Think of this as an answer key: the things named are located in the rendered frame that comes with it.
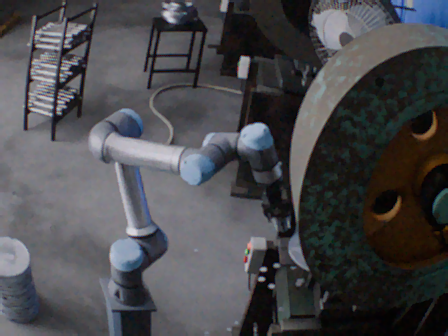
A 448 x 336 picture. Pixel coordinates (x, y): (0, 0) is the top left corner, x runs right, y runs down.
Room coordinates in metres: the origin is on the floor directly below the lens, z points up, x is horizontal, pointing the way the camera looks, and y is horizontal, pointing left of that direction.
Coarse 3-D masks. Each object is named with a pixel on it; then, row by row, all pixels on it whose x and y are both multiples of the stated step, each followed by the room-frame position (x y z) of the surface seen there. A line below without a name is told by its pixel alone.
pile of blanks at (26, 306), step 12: (0, 276) 1.47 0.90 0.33; (24, 276) 1.56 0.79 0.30; (0, 288) 1.47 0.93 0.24; (12, 288) 1.49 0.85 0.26; (24, 288) 1.54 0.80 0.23; (0, 300) 1.48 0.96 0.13; (12, 300) 1.48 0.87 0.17; (24, 300) 1.52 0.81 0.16; (36, 300) 1.62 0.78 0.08; (0, 312) 1.48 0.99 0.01; (12, 312) 1.48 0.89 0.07; (24, 312) 1.51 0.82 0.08; (36, 312) 1.59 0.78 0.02
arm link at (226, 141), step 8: (208, 136) 1.56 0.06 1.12; (216, 136) 1.55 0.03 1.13; (224, 136) 1.54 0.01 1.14; (232, 136) 1.53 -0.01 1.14; (216, 144) 1.49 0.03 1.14; (224, 144) 1.50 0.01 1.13; (232, 144) 1.51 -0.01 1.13; (224, 152) 1.47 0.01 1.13; (232, 152) 1.50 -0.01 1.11; (232, 160) 1.51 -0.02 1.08; (240, 160) 1.50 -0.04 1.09
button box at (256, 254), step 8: (256, 240) 1.79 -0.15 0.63; (264, 240) 1.79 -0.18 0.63; (256, 248) 1.75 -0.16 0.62; (264, 248) 1.75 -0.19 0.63; (248, 256) 1.77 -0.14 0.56; (256, 256) 1.74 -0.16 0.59; (248, 264) 1.74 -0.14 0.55; (256, 264) 1.74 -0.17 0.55; (248, 272) 1.74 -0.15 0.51; (256, 272) 1.74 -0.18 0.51; (248, 288) 1.81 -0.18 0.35
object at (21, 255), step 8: (0, 240) 1.71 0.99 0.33; (8, 240) 1.73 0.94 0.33; (16, 240) 1.75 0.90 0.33; (0, 248) 1.65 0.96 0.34; (8, 248) 1.67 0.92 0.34; (16, 248) 1.70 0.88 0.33; (24, 248) 1.72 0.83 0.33; (0, 256) 1.59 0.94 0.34; (8, 256) 1.62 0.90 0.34; (16, 256) 1.64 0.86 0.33; (24, 256) 1.66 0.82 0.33; (0, 264) 1.54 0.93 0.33; (8, 264) 1.56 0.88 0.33; (16, 264) 1.59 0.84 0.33; (0, 272) 1.49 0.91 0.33; (8, 272) 1.51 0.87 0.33; (16, 272) 1.54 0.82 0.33
